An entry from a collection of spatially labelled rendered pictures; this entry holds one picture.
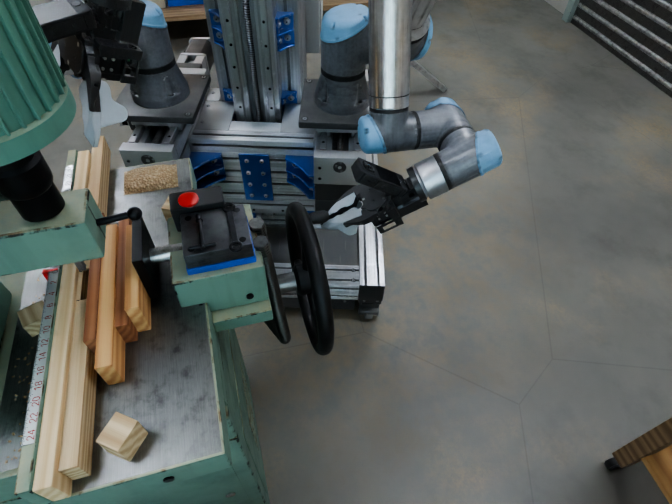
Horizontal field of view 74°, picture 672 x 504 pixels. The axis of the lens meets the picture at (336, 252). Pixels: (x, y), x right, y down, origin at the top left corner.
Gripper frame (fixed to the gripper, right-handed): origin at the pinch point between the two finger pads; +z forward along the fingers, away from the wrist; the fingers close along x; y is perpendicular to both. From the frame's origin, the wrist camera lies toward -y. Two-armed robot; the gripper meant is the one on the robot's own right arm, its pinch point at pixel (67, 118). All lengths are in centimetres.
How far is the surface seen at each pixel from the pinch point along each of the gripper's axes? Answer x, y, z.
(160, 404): -42.0, -3.6, 14.9
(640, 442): -111, 107, 26
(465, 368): -66, 113, 55
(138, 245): -22.6, 1.1, 5.6
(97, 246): -21.8, -4.3, 5.1
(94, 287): -22.7, -3.9, 12.6
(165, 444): -47.0, -5.6, 15.0
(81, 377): -34.1, -10.1, 15.1
